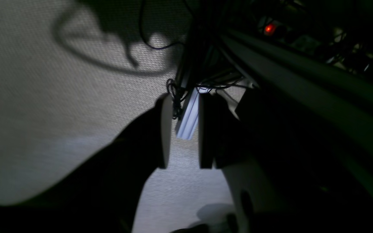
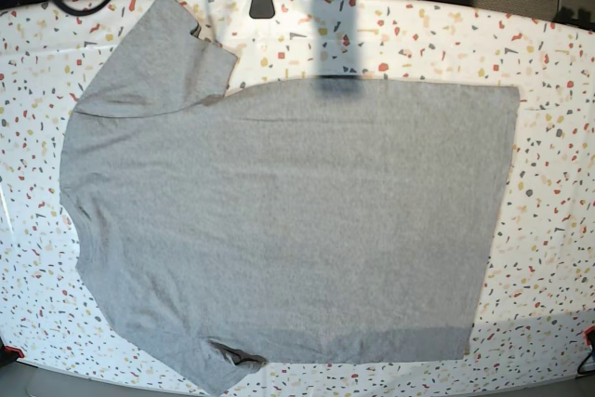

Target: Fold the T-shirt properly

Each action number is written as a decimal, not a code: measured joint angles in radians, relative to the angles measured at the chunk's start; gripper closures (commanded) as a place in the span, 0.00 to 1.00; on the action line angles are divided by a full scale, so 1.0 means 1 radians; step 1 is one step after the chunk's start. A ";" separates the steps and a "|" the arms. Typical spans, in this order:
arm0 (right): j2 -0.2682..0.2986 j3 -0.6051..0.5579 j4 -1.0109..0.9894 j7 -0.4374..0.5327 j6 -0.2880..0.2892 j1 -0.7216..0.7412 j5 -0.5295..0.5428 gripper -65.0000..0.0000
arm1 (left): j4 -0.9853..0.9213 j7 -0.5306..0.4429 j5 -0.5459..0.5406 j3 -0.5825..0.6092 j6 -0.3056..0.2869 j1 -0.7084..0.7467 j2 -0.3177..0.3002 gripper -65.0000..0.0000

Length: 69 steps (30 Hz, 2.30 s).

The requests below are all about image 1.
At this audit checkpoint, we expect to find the power strip with red light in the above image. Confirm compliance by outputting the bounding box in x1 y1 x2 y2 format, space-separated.
258 17 288 39

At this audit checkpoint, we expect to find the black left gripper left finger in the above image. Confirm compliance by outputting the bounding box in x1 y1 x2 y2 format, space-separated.
0 94 172 233

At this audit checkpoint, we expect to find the aluminium frame rail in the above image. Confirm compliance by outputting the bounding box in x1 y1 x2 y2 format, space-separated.
219 29 373 220

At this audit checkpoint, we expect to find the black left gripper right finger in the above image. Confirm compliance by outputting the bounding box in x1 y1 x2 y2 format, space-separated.
199 89 373 233

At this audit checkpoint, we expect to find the grey T-shirt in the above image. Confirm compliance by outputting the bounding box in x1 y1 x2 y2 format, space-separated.
0 0 234 233

